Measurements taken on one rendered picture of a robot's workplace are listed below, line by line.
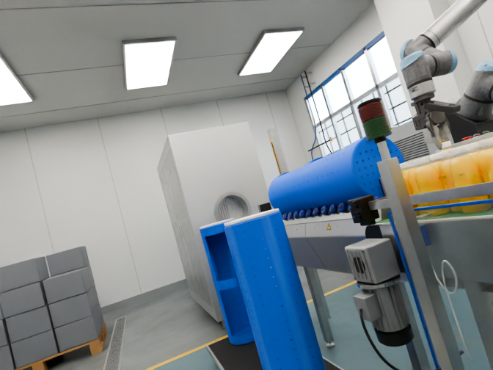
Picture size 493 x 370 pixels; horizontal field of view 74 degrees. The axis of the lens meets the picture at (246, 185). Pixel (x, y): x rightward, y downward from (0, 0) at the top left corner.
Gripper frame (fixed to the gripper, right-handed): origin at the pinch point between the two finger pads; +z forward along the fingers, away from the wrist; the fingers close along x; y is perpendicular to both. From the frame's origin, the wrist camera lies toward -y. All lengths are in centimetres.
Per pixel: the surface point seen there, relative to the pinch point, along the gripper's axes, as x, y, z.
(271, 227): 57, 48, 13
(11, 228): 287, 533, -70
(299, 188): 28, 65, 0
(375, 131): 52, -23, -7
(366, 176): 21.9, 20.2, 3.4
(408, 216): 50, -23, 16
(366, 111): 52, -22, -13
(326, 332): 8, 120, 99
